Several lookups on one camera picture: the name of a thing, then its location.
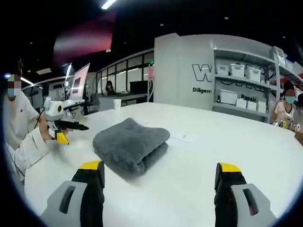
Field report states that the ceiling strip light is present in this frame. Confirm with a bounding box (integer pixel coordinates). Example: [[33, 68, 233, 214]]
[[101, 0, 117, 10]]

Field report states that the person's white-clothed torso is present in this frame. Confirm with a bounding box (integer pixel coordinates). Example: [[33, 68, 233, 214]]
[[4, 89, 40, 151]]

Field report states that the black monitor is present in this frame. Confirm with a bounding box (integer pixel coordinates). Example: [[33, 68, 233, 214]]
[[129, 80, 149, 93]]

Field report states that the grey counter desk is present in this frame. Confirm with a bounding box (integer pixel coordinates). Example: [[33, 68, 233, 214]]
[[98, 93, 149, 111]]

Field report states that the group of white storage boxes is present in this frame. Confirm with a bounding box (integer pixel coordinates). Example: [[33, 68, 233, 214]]
[[216, 46, 294, 114]]

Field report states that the grey towel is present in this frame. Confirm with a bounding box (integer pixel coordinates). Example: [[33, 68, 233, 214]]
[[92, 117, 170, 176]]

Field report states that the person's left hand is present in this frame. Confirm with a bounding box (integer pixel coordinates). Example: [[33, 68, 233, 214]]
[[38, 116, 56, 142]]

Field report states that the grey shelf unit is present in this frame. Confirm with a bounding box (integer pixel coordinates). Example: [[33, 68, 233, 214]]
[[211, 42, 303, 124]]

